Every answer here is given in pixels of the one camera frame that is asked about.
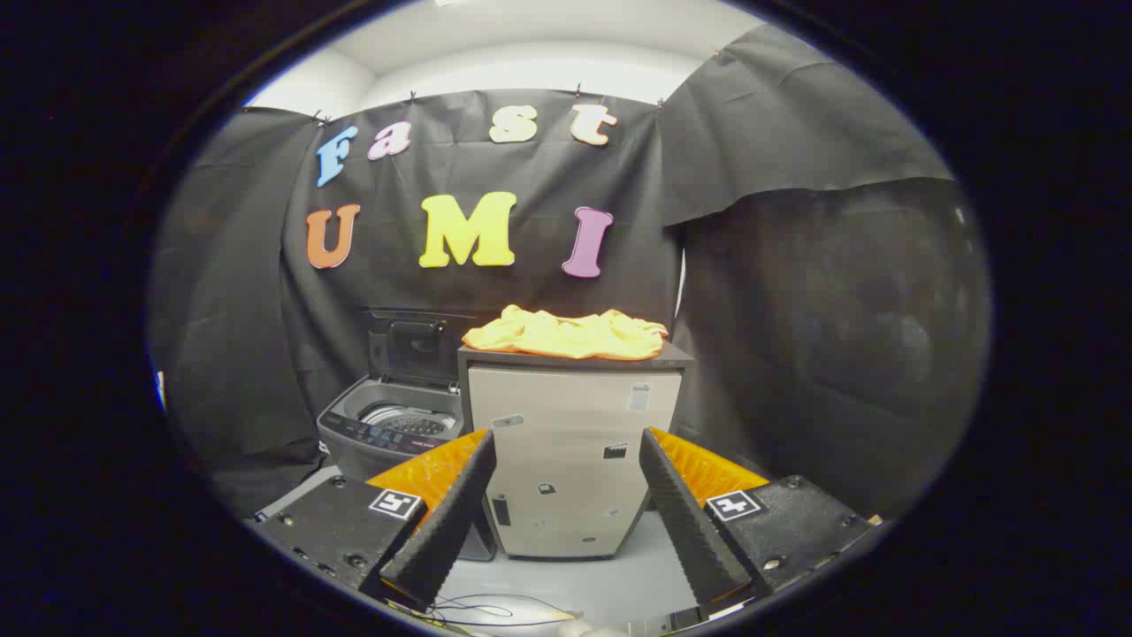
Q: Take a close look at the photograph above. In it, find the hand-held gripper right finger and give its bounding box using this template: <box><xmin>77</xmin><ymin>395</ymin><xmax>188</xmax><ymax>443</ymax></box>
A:
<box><xmin>639</xmin><ymin>427</ymin><xmax>876</xmax><ymax>611</ymax></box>

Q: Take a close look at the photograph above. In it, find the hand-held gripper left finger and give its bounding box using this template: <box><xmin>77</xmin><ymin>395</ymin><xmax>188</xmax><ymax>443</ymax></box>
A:
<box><xmin>256</xmin><ymin>429</ymin><xmax>498</xmax><ymax>611</ymax></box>

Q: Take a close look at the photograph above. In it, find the grey washing machine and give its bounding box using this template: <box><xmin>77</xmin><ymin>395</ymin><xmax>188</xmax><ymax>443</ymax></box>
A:
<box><xmin>317</xmin><ymin>376</ymin><xmax>496</xmax><ymax>562</ymax></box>

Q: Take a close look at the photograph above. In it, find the orange polo shirt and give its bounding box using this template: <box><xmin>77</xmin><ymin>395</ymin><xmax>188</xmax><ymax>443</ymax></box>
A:
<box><xmin>462</xmin><ymin>305</ymin><xmax>669</xmax><ymax>362</ymax></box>

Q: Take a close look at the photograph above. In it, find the beige cabinet with dark top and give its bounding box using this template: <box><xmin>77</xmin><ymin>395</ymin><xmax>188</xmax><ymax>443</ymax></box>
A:
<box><xmin>456</xmin><ymin>343</ymin><xmax>696</xmax><ymax>560</ymax></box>

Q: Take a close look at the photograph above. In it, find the black backdrop cloth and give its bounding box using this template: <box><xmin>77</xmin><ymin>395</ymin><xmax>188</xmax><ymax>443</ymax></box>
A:
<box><xmin>149</xmin><ymin>25</ymin><xmax>991</xmax><ymax>518</ymax></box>

